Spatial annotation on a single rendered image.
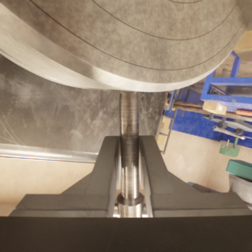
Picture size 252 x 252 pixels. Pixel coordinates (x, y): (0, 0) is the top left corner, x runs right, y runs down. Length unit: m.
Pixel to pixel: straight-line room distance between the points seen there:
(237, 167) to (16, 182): 3.67
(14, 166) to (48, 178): 0.67
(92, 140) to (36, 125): 0.09
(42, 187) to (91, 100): 3.87
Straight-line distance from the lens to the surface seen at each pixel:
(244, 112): 2.24
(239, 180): 0.91
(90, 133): 0.32
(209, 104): 2.20
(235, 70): 2.68
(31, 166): 3.91
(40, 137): 0.30
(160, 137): 4.70
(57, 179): 4.13
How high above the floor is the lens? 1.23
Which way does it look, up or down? 4 degrees up
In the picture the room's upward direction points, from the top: 165 degrees counter-clockwise
